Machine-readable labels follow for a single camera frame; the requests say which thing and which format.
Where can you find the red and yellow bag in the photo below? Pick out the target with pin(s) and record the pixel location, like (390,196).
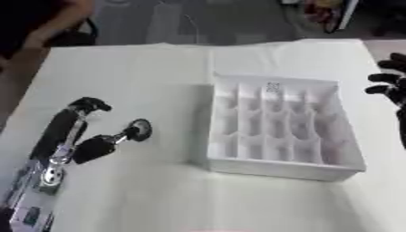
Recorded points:
(320,9)

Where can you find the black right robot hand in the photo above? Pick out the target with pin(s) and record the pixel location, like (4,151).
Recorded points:
(394,90)

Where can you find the person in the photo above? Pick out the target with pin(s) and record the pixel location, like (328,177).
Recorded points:
(21,21)

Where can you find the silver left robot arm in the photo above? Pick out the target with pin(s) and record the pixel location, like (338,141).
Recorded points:
(32,193)

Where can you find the black chair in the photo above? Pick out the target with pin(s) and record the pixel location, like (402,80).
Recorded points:
(79,36)

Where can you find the white box with compartments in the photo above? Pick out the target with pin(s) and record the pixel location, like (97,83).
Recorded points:
(280,127)

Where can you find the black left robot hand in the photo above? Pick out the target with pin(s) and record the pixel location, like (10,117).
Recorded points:
(58,133)

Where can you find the white flat panel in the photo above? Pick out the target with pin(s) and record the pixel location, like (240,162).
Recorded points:
(349,13)

